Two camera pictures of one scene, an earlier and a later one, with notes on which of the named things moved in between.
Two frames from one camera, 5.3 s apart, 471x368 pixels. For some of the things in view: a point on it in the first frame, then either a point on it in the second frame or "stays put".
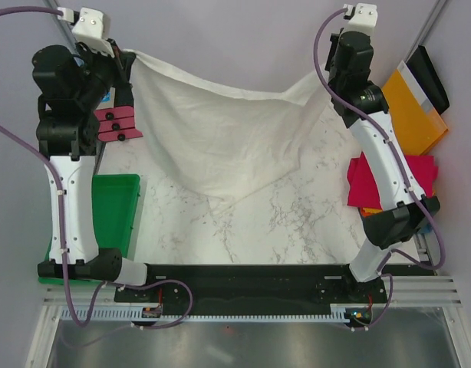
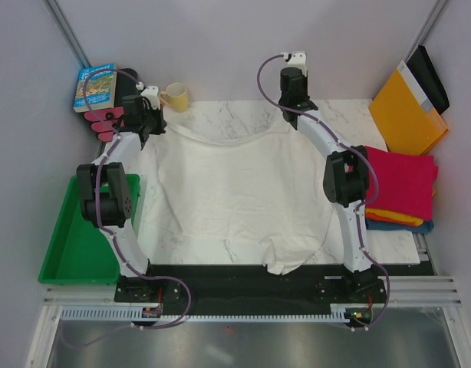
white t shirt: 216,145 to 242,185
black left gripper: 121,64 to 160,129
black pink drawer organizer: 116,124 stays put
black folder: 426,75 stays put
